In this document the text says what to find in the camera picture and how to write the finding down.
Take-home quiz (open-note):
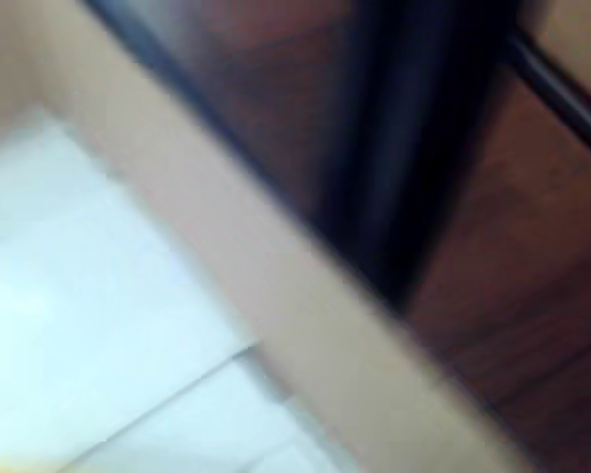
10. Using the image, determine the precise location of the black vertical pole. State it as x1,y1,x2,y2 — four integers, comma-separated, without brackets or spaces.
324,0,503,306

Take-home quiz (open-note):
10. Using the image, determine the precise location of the white cardboard box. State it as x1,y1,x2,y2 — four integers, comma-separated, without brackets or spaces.
0,0,538,473

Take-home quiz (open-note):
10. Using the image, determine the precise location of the black flat bar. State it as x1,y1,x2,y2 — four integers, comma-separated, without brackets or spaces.
504,32,591,167

